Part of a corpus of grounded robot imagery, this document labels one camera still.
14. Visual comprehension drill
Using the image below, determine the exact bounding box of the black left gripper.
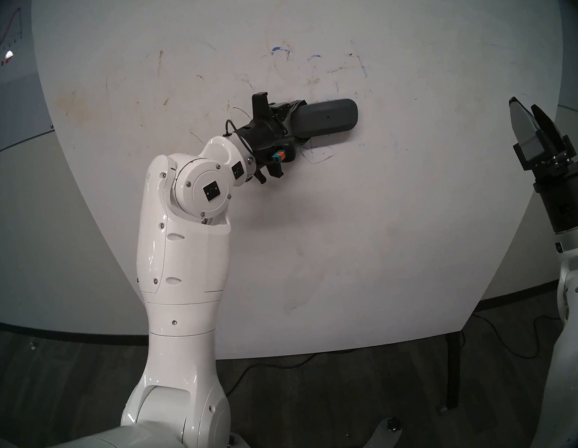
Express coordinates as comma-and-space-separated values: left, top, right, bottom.
233, 88, 316, 185

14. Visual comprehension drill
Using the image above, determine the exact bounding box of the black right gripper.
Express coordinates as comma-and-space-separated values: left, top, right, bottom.
507, 89, 578, 239

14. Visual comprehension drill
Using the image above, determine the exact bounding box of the dark grey whiteboard eraser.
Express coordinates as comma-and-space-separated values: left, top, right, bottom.
293, 97, 362, 142

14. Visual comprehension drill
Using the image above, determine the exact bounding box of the white whiteboard panel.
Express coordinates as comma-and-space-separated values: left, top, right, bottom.
29, 0, 578, 379

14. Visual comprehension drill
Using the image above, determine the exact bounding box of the black table leg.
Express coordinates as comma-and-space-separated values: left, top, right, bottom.
440, 331, 468, 410

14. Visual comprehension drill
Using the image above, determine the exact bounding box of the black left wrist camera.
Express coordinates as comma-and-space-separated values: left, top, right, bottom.
266, 143, 299, 167

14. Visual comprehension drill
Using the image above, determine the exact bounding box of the thin black left camera cable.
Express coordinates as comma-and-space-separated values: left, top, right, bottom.
223, 116, 257, 154

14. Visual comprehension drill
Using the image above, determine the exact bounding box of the wall board with red marks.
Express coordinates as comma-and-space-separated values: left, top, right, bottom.
0, 6, 42, 92

